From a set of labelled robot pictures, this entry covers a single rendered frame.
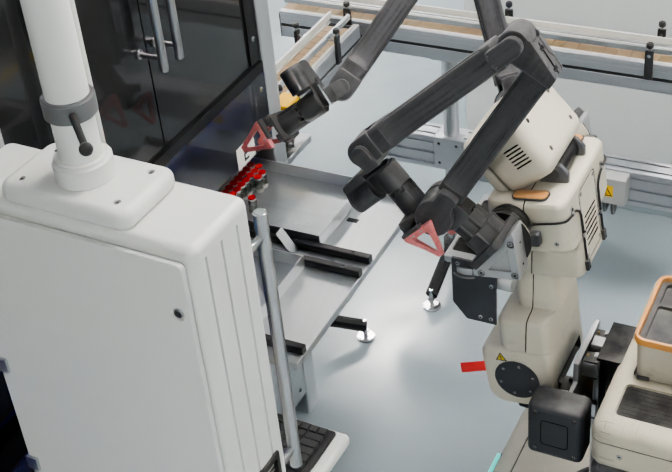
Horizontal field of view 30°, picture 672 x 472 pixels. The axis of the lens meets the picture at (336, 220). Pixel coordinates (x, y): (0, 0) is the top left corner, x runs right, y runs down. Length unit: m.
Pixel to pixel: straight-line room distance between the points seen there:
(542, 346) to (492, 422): 1.05
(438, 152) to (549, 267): 1.45
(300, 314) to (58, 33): 1.12
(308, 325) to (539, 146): 0.67
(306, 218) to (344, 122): 2.13
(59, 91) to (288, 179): 1.39
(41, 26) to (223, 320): 0.54
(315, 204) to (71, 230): 1.21
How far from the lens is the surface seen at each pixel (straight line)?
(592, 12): 4.31
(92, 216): 1.99
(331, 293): 2.86
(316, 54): 3.74
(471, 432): 3.76
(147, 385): 2.15
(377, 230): 3.04
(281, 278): 2.92
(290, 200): 3.18
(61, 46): 1.92
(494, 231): 2.45
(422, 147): 4.06
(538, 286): 2.72
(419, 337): 4.07
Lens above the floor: 2.65
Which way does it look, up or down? 35 degrees down
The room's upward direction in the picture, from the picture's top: 6 degrees counter-clockwise
